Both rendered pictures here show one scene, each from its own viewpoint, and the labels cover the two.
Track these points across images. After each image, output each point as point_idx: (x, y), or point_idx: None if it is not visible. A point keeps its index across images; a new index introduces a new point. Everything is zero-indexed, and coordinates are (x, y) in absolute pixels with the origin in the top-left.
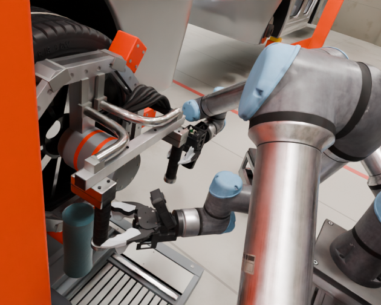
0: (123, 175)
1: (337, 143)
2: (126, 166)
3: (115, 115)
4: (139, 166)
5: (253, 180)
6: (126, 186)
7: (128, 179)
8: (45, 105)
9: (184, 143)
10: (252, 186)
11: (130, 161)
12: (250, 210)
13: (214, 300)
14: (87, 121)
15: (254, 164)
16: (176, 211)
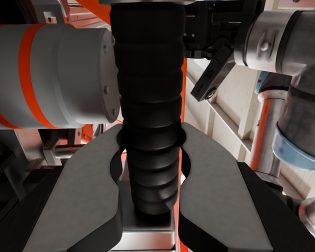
0: (115, 73)
1: (302, 201)
2: (116, 92)
3: (37, 169)
4: (101, 83)
5: (250, 155)
6: (106, 35)
7: (108, 53)
8: (76, 138)
9: (173, 214)
10: (250, 152)
11: (115, 101)
12: (252, 143)
13: None
14: (33, 136)
15: (248, 162)
16: (238, 64)
